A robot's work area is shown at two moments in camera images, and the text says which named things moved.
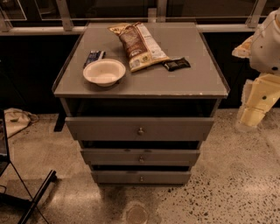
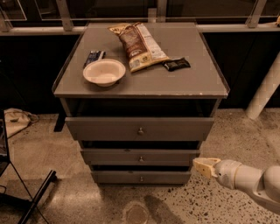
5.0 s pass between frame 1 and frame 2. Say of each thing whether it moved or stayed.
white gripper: moved
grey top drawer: stayed
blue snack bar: stayed
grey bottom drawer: stayed
